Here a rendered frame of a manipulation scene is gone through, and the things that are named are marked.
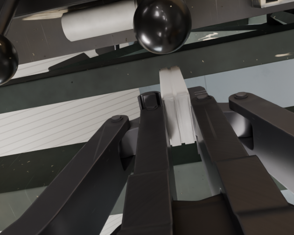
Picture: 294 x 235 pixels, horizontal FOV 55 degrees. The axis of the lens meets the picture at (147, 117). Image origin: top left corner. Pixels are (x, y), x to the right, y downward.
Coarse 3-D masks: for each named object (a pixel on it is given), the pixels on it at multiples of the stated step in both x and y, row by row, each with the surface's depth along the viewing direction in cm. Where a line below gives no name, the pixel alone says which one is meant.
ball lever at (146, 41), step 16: (144, 0) 17; (160, 0) 17; (176, 0) 17; (144, 16) 17; (160, 16) 16; (176, 16) 16; (144, 32) 17; (160, 32) 17; (176, 32) 17; (160, 48) 18; (176, 48) 18
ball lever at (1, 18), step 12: (12, 0) 23; (0, 12) 22; (12, 12) 23; (0, 24) 21; (0, 36) 19; (0, 48) 18; (12, 48) 19; (0, 60) 18; (12, 60) 19; (0, 72) 18; (12, 72) 19; (0, 84) 20
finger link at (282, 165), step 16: (240, 96) 13; (256, 96) 13; (240, 112) 13; (256, 112) 12; (272, 112) 11; (288, 112) 11; (256, 128) 12; (272, 128) 11; (288, 128) 10; (256, 144) 12; (272, 144) 11; (288, 144) 10; (272, 160) 11; (288, 160) 10; (288, 176) 10
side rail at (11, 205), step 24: (72, 144) 44; (192, 144) 36; (0, 168) 41; (24, 168) 40; (48, 168) 38; (192, 168) 33; (0, 192) 35; (24, 192) 35; (192, 192) 34; (0, 216) 36
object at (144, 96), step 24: (144, 96) 14; (144, 120) 13; (144, 144) 11; (168, 144) 13; (144, 168) 10; (168, 168) 9; (144, 192) 8; (168, 192) 7; (144, 216) 7; (168, 216) 6
